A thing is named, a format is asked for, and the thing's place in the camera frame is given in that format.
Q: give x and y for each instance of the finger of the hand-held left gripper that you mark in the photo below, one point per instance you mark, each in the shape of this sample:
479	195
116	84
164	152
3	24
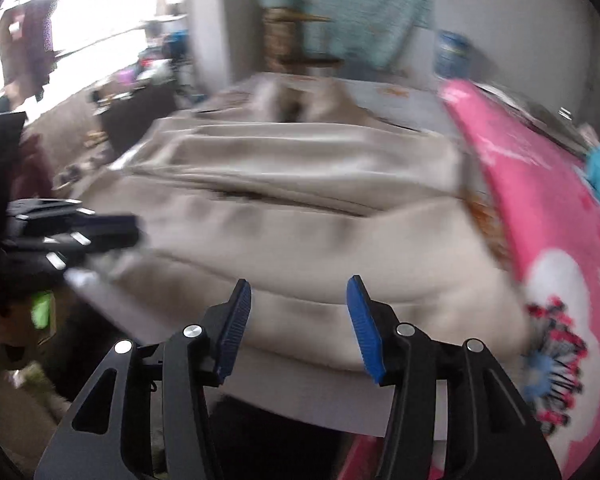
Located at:
55	252
115	226

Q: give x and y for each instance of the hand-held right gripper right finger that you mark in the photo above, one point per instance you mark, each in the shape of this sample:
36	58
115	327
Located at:
365	330

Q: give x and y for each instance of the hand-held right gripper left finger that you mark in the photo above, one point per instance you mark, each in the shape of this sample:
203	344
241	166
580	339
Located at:
232	335

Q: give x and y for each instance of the beige zip jacket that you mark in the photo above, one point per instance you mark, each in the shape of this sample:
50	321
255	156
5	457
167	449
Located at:
305	185

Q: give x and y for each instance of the dark hanging clothes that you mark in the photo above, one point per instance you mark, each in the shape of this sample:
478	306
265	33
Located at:
30	45

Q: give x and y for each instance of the green paper bag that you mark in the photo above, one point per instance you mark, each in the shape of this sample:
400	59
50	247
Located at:
42	310

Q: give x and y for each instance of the dark low cabinet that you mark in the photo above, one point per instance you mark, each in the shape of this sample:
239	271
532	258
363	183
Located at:
135	115

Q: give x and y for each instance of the pink printed blanket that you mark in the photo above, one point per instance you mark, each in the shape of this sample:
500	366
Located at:
530	185

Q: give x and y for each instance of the beige cloth garment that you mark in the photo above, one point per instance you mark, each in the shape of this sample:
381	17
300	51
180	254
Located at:
405	100

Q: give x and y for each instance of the patterned narrow cabinet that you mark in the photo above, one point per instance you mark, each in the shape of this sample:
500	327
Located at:
275	40

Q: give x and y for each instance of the wooden chair with dark seat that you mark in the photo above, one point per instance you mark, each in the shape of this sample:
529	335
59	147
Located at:
312	60

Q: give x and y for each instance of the blue water bottle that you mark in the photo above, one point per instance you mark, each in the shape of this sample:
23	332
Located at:
452	52

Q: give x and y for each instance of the teal floral wall cloth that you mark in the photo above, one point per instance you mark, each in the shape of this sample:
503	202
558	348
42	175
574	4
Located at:
360	5

